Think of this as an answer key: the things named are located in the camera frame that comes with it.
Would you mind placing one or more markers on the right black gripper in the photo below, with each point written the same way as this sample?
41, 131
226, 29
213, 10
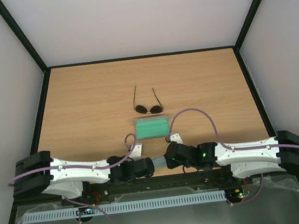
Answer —
172, 155

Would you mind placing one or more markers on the light blue cleaning cloth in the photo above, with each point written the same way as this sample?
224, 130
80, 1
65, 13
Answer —
159, 162

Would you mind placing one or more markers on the grey glasses case green lining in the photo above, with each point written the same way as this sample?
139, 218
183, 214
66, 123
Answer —
151, 127

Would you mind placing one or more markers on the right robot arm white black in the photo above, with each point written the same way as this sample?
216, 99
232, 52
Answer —
274, 154

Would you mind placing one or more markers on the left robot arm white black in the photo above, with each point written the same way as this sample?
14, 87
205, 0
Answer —
42, 174

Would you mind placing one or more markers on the right green circuit board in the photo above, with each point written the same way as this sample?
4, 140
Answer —
240, 192

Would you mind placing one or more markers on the green circuit board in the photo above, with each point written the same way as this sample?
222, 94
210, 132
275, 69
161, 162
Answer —
240, 192
85, 211

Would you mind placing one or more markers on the left green circuit board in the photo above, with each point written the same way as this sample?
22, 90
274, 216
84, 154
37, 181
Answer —
85, 211

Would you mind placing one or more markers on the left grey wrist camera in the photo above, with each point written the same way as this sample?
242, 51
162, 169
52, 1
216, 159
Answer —
136, 152

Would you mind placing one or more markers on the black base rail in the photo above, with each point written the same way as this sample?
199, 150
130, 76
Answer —
214, 179

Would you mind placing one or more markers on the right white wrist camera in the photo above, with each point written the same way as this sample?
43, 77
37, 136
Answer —
174, 137

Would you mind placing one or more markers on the light blue slotted cable duct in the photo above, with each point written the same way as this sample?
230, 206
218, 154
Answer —
126, 207

